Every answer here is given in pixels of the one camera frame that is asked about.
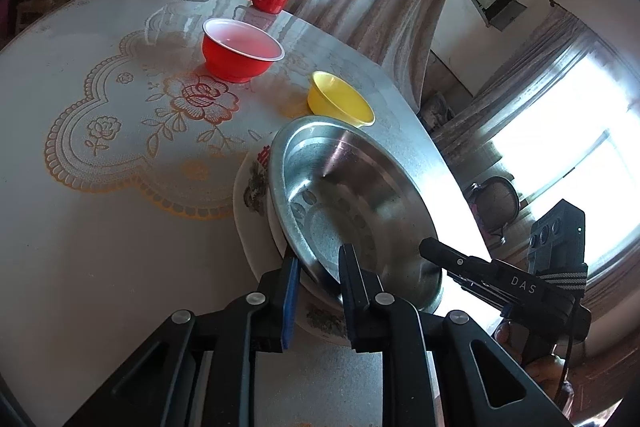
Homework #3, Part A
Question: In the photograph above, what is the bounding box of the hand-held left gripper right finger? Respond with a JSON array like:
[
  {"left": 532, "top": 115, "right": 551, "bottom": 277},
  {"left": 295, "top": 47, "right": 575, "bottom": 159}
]
[{"left": 338, "top": 243, "right": 576, "bottom": 427}]

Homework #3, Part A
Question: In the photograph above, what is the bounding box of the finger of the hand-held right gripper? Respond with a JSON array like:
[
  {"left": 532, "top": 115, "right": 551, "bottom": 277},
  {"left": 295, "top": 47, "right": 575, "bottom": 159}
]
[{"left": 419, "top": 237, "right": 506, "bottom": 305}]

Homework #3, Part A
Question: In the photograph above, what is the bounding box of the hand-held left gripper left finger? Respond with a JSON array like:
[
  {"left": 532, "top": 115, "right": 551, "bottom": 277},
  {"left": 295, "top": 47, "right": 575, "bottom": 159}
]
[{"left": 65, "top": 255, "right": 302, "bottom": 427}]

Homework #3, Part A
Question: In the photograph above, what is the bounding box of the white floral printed plate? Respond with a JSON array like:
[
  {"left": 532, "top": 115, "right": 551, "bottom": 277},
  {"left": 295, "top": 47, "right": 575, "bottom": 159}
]
[{"left": 232, "top": 147, "right": 353, "bottom": 349}]

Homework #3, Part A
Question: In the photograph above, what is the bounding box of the steel metal bowl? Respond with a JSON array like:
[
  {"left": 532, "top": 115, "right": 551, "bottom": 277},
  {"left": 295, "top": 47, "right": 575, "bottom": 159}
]
[{"left": 268, "top": 116, "right": 444, "bottom": 314}]

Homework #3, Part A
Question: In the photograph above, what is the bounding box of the person's right hand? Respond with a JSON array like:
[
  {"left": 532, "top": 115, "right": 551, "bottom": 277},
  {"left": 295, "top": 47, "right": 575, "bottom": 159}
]
[{"left": 492, "top": 322, "right": 577, "bottom": 414}]

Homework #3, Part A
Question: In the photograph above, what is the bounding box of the round-backed wooden chair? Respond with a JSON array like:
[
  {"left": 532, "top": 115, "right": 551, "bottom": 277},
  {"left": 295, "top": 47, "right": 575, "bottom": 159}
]
[{"left": 465, "top": 176, "right": 522, "bottom": 244}]

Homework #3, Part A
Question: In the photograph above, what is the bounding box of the yellow plastic bowl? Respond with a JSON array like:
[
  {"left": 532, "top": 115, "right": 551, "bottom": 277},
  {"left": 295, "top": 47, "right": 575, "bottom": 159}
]
[{"left": 306, "top": 71, "right": 376, "bottom": 129}]

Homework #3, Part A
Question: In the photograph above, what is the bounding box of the beige window curtain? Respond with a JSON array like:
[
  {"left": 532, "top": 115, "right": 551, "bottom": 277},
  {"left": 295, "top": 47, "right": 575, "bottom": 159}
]
[{"left": 425, "top": 7, "right": 640, "bottom": 308}]

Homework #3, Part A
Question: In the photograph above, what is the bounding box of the floral lace tablecloth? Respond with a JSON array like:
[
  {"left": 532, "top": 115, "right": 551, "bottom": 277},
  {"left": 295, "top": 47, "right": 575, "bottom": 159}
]
[{"left": 0, "top": 0, "right": 496, "bottom": 427}]

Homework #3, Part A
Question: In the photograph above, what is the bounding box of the red plastic bowl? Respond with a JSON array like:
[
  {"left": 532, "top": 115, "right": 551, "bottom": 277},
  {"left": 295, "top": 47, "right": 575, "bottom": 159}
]
[{"left": 201, "top": 18, "right": 285, "bottom": 84}]

